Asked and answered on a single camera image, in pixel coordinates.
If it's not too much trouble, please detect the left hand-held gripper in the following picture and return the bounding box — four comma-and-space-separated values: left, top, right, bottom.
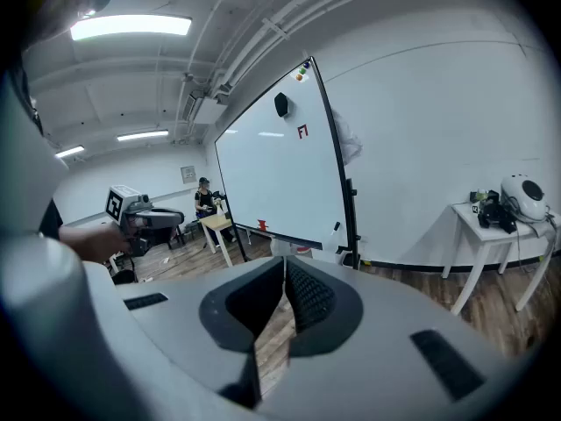
104, 184, 186, 258

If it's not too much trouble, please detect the white dome-shaped device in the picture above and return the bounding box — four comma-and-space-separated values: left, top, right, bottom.
501, 174, 550, 224

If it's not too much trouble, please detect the white plastic bag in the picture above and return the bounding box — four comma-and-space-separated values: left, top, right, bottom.
330, 110, 365, 167

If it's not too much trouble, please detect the person's left forearm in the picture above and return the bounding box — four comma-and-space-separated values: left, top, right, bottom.
59, 225, 104, 263

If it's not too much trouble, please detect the person's black shirt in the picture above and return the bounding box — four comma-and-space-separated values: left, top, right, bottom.
38, 197, 65, 241

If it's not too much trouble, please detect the white ceiling air unit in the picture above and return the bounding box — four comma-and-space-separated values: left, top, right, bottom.
187, 96, 230, 127

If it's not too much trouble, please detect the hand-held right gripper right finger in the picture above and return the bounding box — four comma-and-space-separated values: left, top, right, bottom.
260, 255, 525, 421

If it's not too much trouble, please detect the light wooden table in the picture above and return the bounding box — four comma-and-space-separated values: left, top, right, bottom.
199, 212, 238, 268

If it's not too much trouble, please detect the person's left hand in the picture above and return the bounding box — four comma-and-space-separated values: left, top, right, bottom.
98, 225, 133, 260

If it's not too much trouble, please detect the large ceiling light panel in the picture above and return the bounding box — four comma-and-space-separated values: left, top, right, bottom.
69, 14, 193, 42

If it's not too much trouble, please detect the large whiteboard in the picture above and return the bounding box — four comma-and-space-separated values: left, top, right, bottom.
213, 56, 352, 253

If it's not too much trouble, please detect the white table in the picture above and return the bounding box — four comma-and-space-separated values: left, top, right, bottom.
441, 202, 561, 317

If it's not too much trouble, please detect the ceiling light strip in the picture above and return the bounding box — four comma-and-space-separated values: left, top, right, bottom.
54, 145, 86, 160
116, 129, 170, 143

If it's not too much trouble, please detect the white floor container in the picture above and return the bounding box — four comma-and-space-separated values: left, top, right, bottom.
269, 234, 315, 260

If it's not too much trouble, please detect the black cabled device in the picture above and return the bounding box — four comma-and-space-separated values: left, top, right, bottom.
477, 190, 519, 235

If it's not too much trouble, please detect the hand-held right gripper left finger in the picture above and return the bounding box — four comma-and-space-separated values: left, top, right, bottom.
117, 255, 288, 421

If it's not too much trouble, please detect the black object edge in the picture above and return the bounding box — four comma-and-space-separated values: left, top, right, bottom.
273, 91, 294, 120

